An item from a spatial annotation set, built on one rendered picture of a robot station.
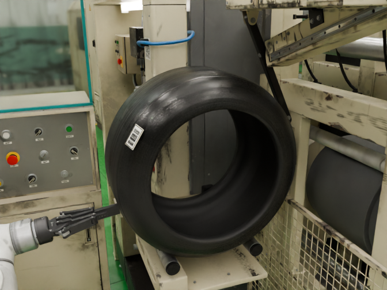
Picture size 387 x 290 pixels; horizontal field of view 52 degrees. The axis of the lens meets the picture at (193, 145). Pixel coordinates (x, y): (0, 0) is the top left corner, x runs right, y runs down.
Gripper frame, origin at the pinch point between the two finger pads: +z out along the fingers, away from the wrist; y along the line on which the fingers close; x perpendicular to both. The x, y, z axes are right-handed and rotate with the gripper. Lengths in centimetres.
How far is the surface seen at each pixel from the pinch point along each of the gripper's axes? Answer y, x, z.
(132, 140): -10.5, -23.2, 10.0
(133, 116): -5.5, -28.0, 12.5
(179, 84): -7.7, -34.2, 25.9
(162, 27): 26, -47, 33
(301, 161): 20, 14, 80
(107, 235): 170, 108, 2
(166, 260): -8.4, 17.3, 13.1
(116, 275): 118, 108, 0
